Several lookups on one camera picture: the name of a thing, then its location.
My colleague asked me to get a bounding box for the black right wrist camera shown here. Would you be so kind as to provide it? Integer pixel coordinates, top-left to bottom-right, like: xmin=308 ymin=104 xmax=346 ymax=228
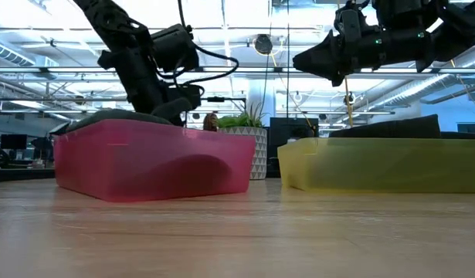
xmin=333 ymin=0 xmax=374 ymax=43

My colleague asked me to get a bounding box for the thin black hanging cable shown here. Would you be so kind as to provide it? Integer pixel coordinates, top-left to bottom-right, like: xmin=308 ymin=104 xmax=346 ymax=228
xmin=285 ymin=0 xmax=290 ymax=119

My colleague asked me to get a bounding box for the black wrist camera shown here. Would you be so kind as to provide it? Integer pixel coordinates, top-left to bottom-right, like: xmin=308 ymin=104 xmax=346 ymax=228
xmin=333 ymin=0 xmax=374 ymax=43
xmin=168 ymin=83 xmax=204 ymax=110

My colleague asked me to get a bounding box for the pink translucent plastic bin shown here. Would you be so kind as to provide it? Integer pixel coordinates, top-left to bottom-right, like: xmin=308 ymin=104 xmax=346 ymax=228
xmin=53 ymin=118 xmax=257 ymax=204

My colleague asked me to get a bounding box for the black office chair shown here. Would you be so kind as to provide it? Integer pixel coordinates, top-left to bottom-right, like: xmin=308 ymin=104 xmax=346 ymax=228
xmin=30 ymin=135 xmax=56 ymax=163

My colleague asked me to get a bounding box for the long ceiling light strip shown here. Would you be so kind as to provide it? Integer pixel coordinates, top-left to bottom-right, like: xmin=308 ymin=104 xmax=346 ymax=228
xmin=0 ymin=66 xmax=475 ymax=75

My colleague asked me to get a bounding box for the corrugated silver ceiling duct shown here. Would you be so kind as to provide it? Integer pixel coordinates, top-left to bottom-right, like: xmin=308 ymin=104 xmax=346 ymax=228
xmin=352 ymin=73 xmax=475 ymax=113

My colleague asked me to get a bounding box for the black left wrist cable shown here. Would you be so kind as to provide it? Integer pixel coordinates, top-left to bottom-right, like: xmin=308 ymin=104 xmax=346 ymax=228
xmin=177 ymin=0 xmax=240 ymax=86

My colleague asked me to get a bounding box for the black computer monitor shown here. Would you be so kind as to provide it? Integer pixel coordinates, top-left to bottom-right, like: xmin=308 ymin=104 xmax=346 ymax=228
xmin=456 ymin=122 xmax=475 ymax=142
xmin=0 ymin=134 xmax=29 ymax=151
xmin=268 ymin=117 xmax=320 ymax=179

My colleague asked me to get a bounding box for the black ceiling cord reel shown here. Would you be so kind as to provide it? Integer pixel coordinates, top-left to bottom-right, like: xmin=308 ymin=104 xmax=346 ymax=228
xmin=254 ymin=33 xmax=274 ymax=56

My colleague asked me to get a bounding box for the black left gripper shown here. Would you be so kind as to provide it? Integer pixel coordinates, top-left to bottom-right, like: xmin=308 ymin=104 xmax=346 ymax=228
xmin=97 ymin=48 xmax=186 ymax=127

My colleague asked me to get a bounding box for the white triangle-patterned plant pot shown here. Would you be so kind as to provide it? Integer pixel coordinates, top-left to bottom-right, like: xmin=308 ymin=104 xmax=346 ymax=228
xmin=217 ymin=126 xmax=269 ymax=181

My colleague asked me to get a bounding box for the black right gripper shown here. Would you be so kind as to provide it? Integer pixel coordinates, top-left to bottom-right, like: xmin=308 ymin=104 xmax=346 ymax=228
xmin=292 ymin=30 xmax=433 ymax=88

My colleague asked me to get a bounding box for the yellow translucent plastic bin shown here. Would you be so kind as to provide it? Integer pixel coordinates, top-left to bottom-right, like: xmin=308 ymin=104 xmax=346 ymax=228
xmin=277 ymin=137 xmax=475 ymax=195

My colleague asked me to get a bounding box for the brown round cactus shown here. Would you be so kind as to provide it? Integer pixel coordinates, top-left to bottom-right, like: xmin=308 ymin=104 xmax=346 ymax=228
xmin=202 ymin=112 xmax=220 ymax=132

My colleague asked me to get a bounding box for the grey ceiling air duct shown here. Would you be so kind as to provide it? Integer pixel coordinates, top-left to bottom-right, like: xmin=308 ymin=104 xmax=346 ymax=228
xmin=0 ymin=39 xmax=59 ymax=70

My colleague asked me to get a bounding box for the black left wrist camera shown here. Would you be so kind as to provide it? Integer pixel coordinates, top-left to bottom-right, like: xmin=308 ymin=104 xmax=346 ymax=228
xmin=168 ymin=83 xmax=204 ymax=110

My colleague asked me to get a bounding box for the yellow hanging cable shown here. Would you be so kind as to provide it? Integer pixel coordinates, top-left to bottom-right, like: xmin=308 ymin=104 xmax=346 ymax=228
xmin=343 ymin=76 xmax=356 ymax=129

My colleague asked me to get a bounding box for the black metal stand bar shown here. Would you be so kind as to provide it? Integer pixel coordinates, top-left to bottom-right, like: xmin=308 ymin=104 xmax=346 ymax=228
xmin=200 ymin=96 xmax=247 ymax=111

